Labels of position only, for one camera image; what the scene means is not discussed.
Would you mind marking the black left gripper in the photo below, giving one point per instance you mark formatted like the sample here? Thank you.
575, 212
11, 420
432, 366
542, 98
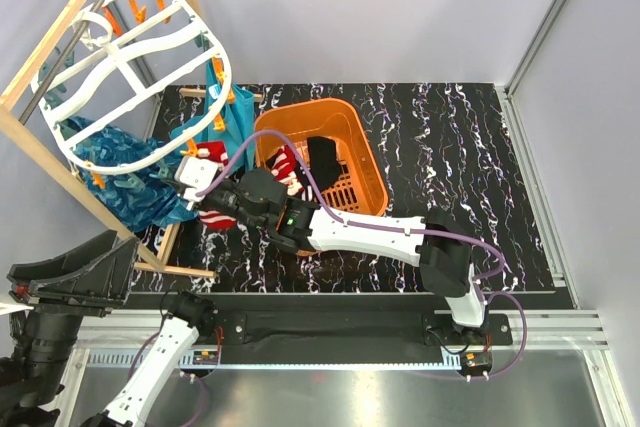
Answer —
89, 277

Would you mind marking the white round clip hanger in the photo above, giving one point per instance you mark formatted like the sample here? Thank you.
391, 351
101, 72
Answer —
173, 26

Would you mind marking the wooden drying rack frame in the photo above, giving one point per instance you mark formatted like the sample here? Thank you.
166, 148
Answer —
31, 146

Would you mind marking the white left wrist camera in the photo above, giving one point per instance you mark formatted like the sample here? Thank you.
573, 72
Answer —
8, 307

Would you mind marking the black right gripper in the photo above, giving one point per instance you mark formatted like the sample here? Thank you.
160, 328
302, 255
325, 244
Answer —
203, 205

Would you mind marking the metal hanging rod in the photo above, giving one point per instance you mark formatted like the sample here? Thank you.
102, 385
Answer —
65, 19

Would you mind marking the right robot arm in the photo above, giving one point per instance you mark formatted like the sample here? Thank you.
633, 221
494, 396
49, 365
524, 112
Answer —
434, 244

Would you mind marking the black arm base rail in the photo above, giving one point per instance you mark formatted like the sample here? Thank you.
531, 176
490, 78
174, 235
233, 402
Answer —
335, 330

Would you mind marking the black sock white stripes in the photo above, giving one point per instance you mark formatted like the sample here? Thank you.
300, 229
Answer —
325, 162

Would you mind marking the orange plastic laundry basket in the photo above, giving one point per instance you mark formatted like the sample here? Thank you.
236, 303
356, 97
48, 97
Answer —
360, 187

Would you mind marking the teal fabric garment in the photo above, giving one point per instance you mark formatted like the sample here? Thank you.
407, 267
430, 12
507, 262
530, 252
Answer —
238, 116

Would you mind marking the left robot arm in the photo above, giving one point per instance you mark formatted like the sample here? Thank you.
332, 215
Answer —
44, 393

